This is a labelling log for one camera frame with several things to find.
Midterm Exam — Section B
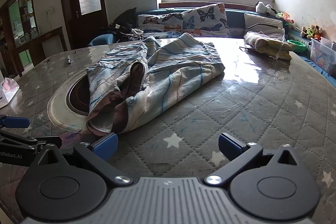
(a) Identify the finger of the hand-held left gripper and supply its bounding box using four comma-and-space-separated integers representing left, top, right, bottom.
0, 114, 30, 129
0, 131, 63, 154

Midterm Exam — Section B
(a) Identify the black backpack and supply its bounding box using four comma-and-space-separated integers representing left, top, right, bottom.
112, 7, 139, 30

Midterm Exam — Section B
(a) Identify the clear plastic storage box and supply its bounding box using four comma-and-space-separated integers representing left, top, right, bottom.
310, 36, 336, 75

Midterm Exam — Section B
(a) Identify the grey white pillow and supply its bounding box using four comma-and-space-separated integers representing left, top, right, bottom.
244, 13, 286, 42

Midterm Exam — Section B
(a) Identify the dark wooden glass cabinet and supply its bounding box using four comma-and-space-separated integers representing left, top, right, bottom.
0, 0, 70, 77

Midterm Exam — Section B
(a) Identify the panda plush toy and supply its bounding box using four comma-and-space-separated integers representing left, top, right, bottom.
256, 1, 277, 17

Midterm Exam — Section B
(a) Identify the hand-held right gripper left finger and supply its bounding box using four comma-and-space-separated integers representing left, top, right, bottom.
28, 132, 133, 186

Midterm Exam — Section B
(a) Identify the large butterfly print pillow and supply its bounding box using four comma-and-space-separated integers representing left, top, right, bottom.
182, 3, 231, 38

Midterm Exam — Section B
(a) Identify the grey quilted star table cover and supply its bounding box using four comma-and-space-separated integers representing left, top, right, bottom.
0, 38, 336, 224

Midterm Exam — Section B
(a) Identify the green plastic bowl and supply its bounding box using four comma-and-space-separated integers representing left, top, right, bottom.
287, 40, 307, 52

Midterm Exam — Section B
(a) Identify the pink plastic bag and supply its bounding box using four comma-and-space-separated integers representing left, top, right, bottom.
0, 77, 20, 109

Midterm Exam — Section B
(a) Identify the folded yellow cloth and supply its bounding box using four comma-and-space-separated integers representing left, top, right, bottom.
243, 31, 296, 61

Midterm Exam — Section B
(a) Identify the dark brown door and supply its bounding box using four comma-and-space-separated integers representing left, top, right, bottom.
58, 0, 109, 50

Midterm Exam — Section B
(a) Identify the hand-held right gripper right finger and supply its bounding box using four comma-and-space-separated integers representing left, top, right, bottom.
203, 132, 309, 186

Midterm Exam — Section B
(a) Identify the orange plush toy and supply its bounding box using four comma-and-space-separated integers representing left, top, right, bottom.
276, 11, 294, 25

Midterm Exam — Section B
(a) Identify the black white garment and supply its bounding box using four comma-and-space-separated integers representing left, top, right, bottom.
99, 23, 144, 43

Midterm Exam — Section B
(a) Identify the blue striped shirt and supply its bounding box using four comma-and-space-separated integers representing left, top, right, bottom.
86, 32, 226, 135

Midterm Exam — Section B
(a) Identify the brown green plush toy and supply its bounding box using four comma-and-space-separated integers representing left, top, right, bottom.
301, 25, 323, 41

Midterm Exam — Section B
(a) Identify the blue sofa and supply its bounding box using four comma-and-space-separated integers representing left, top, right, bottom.
89, 7, 336, 88

